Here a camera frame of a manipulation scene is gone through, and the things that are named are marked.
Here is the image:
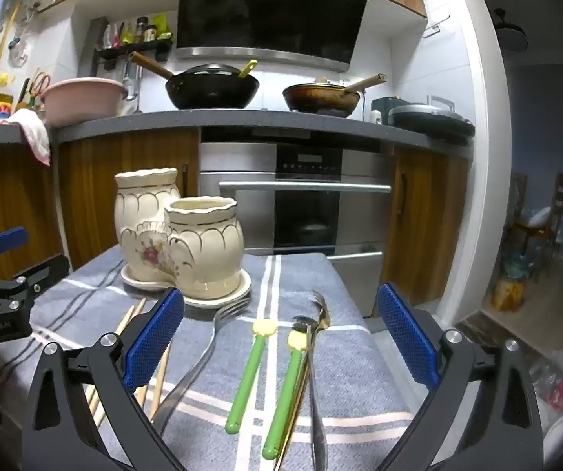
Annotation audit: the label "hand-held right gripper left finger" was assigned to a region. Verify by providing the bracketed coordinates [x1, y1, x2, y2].
[22, 287, 186, 471]

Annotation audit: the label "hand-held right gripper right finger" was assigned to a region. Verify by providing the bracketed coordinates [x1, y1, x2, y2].
[377, 282, 544, 471]

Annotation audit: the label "silver fork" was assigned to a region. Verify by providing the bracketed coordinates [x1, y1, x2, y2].
[151, 297, 251, 433]

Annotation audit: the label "gold fork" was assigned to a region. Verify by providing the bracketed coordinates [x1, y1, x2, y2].
[274, 290, 333, 471]

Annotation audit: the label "cream ceramic utensil holder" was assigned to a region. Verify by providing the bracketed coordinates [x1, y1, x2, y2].
[115, 168, 253, 309]

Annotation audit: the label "yellow spoon with green handle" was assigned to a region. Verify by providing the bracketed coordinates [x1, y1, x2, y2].
[225, 319, 278, 435]

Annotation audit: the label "dark metal spoon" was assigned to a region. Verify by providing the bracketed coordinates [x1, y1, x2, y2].
[292, 314, 326, 471]

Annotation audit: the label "yellow fork with green handle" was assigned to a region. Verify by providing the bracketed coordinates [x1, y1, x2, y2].
[262, 330, 309, 459]

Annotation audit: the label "grey striped cloth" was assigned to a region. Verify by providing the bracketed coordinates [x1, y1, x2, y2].
[0, 248, 426, 471]

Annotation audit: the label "white towel with pink edge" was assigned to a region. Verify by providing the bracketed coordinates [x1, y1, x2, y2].
[4, 108, 51, 168]

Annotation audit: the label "yellow jar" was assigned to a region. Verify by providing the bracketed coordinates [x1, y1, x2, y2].
[490, 255, 532, 312]

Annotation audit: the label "narrow wooden cabinet door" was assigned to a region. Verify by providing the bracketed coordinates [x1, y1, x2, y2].
[379, 144, 471, 307]

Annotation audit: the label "stainless steel oven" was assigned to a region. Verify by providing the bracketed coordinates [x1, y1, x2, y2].
[198, 140, 397, 319]

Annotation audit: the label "pink plastic basin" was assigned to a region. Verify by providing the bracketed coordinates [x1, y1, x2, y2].
[41, 77, 128, 127]

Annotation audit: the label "clear plastic bag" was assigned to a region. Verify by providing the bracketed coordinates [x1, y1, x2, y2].
[527, 348, 563, 418]

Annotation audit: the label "hanging metal ladle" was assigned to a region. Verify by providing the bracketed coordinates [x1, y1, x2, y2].
[122, 56, 144, 116]

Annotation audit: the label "wooden chair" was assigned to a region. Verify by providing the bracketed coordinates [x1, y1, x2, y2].
[507, 172, 563, 280]

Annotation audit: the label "black electric griddle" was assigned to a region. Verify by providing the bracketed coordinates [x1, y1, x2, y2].
[388, 95, 476, 147]

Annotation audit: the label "black spice rack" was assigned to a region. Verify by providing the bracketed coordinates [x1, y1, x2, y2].
[87, 17, 174, 72]

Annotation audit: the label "green kitchen appliance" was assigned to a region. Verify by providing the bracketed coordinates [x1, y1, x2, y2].
[370, 95, 410, 124]

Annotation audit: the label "brown frying pan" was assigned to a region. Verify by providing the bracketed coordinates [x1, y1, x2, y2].
[282, 73, 387, 117]

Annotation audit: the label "green seasoning packet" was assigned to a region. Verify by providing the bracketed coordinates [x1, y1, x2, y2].
[153, 12, 173, 40]

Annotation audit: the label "dark ceiling lamp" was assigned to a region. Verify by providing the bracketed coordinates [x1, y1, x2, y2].
[493, 7, 530, 52]

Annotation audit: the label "black range hood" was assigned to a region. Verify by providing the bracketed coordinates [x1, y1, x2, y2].
[174, 0, 377, 73]

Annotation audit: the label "red handled scissors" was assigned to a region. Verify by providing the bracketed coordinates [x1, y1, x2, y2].
[29, 71, 53, 109]

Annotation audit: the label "yellow handled brush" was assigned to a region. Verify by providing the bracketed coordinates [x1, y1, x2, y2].
[0, 0, 22, 77]

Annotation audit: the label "black wok with wooden handle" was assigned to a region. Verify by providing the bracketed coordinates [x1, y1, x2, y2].
[129, 51, 261, 110]

